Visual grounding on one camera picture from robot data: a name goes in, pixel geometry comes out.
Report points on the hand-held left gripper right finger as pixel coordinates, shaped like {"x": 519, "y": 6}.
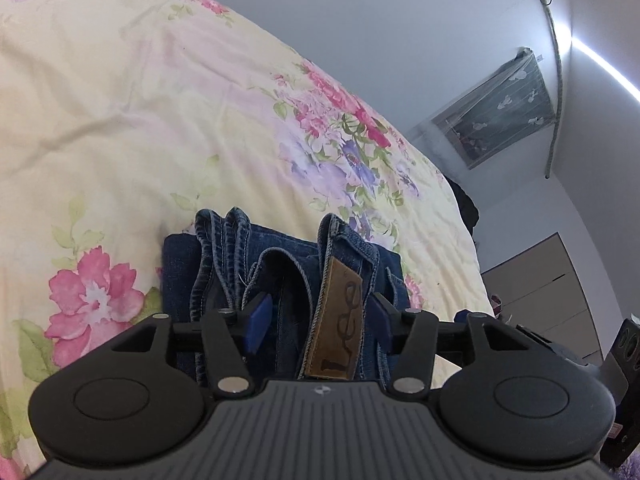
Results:
{"x": 381, "y": 321}

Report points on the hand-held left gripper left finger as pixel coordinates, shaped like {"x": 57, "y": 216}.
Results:
{"x": 260, "y": 321}

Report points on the blue denim pants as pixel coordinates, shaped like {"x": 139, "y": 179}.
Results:
{"x": 280, "y": 260}

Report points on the beige drawer cabinet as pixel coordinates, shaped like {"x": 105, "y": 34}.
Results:
{"x": 545, "y": 290}

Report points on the dark cloth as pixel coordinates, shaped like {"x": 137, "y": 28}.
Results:
{"x": 464, "y": 205}

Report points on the window with grey curtain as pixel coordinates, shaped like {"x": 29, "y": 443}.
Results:
{"x": 500, "y": 105}

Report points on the floral yellow quilt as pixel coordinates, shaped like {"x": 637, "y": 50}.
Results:
{"x": 125, "y": 110}

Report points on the grey wrapped pipe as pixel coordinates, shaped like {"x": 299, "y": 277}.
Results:
{"x": 556, "y": 85}

